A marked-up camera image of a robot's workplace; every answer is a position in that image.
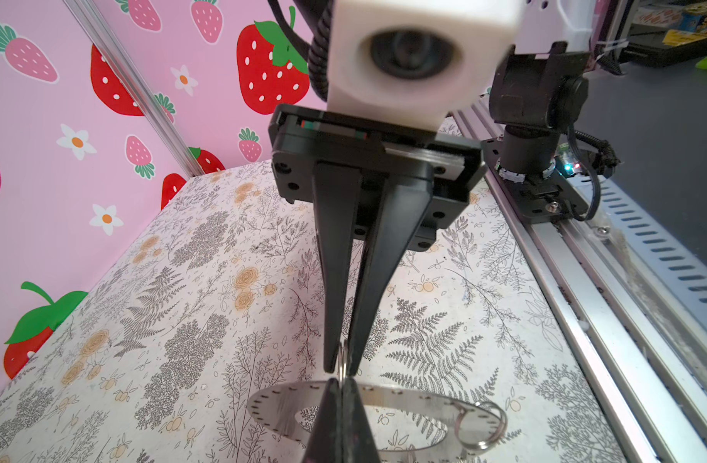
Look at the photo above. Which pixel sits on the right aluminium corner post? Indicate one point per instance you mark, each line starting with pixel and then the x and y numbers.
pixel 95 26

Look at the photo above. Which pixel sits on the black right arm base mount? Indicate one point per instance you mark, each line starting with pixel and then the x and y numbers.
pixel 527 174

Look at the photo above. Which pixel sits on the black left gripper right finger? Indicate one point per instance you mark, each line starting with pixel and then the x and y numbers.
pixel 358 444

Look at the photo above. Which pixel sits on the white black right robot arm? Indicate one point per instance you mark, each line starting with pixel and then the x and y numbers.
pixel 539 87

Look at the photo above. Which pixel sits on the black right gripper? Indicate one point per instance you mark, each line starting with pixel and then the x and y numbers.
pixel 324 158

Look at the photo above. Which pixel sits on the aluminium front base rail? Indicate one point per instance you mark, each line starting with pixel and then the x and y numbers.
pixel 638 390

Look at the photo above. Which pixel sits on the grey slotted cable duct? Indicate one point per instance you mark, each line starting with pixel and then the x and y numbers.
pixel 677 268

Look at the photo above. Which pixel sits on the silver split keyring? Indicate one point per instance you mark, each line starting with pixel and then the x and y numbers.
pixel 479 427

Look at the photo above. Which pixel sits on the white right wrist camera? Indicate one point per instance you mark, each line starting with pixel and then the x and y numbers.
pixel 412 62

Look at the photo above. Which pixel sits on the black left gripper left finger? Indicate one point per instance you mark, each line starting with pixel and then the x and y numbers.
pixel 325 441

